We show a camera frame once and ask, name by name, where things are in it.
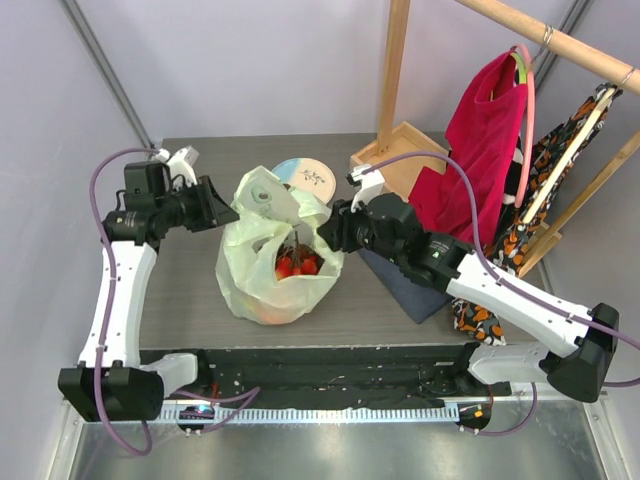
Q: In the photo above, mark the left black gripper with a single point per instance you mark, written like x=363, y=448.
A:
x=222, y=213

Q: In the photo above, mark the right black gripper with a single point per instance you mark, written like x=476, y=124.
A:
x=342, y=230

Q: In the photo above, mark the red strawberries cluster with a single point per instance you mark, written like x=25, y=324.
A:
x=295, y=260

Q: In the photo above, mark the green avocado print plastic bag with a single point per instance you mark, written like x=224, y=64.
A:
x=272, y=218

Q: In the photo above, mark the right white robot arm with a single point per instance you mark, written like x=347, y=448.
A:
x=578, y=342

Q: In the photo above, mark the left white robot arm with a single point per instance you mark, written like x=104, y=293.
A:
x=110, y=376

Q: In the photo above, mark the round wooden fruit plate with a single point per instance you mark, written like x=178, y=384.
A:
x=309, y=175

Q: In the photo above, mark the wooden clothes rack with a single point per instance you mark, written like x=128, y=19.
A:
x=404, y=138

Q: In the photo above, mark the dark blue folded cloth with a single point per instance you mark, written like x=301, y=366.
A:
x=419, y=303

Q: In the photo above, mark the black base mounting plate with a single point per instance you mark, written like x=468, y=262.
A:
x=337, y=378

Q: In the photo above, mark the orange black patterned garment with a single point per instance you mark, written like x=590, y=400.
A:
x=513, y=236

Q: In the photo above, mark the red shirt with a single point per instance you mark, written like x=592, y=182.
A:
x=482, y=135

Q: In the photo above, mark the pink plastic hanger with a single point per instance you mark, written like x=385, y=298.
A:
x=525, y=69

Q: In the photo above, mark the wooden hanger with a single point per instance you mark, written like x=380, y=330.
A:
x=569, y=153

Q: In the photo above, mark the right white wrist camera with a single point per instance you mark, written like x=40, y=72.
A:
x=368, y=182

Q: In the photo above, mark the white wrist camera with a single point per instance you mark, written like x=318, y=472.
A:
x=180, y=165
x=368, y=182

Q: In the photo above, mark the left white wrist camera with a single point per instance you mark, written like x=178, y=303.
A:
x=180, y=165

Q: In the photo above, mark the white slotted cable duct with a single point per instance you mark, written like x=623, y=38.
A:
x=254, y=416

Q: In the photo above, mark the aluminium corner frame profile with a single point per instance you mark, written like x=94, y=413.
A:
x=89, y=39

